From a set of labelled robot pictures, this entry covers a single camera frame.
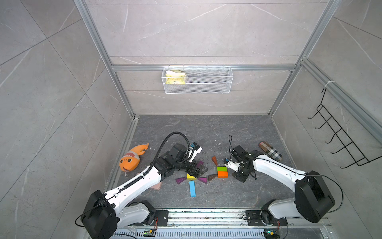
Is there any plaid patterned pouch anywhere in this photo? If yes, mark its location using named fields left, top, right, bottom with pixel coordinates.
left=259, top=141, right=283, bottom=162

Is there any green block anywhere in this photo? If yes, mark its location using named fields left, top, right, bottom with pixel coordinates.
left=217, top=166, right=228, bottom=172

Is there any pink rounded case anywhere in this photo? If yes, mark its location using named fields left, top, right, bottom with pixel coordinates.
left=151, top=182, right=162, bottom=191

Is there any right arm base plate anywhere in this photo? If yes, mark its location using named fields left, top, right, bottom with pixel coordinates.
left=242, top=210, right=287, bottom=227

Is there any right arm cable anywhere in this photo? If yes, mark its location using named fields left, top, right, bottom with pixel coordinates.
left=228, top=135, right=344, bottom=213

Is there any yellow cloth in basket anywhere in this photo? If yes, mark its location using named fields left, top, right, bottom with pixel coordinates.
left=164, top=70, right=188, bottom=85

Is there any yellow block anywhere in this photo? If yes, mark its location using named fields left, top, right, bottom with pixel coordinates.
left=186, top=174, right=196, bottom=180

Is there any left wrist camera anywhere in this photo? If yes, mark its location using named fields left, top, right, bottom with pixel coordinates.
left=188, top=142, right=203, bottom=163

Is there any orange block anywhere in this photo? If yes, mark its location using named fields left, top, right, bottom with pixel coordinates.
left=217, top=171, right=228, bottom=178

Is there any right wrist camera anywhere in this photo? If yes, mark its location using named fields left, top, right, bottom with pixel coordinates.
left=224, top=158, right=240, bottom=172

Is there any black wire hook rack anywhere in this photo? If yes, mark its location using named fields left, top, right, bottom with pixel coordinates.
left=308, top=88, right=382, bottom=169

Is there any orange plush fish toy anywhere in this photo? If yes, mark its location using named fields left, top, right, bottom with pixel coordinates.
left=119, top=143, right=149, bottom=172

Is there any metal front rail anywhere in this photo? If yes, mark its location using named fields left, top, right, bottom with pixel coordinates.
left=109, top=208, right=337, bottom=239

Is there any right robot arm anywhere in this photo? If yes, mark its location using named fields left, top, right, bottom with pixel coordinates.
left=224, top=146, right=335, bottom=226

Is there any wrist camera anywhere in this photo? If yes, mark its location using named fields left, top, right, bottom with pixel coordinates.
left=224, top=158, right=240, bottom=172
left=188, top=142, right=203, bottom=163

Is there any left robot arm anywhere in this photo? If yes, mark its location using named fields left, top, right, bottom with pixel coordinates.
left=79, top=142, right=202, bottom=239

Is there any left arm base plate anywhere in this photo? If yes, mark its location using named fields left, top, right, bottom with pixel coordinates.
left=155, top=210, right=169, bottom=227

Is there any orange red wedge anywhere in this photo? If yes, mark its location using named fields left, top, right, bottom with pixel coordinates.
left=211, top=156, right=218, bottom=166

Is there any light blue long block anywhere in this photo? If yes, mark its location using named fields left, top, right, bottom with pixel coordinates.
left=189, top=181, right=196, bottom=197

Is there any brown wedge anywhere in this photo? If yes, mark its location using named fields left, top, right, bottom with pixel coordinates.
left=208, top=174, right=218, bottom=182

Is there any white wire mesh basket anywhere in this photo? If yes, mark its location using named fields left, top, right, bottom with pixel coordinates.
left=161, top=66, right=234, bottom=94

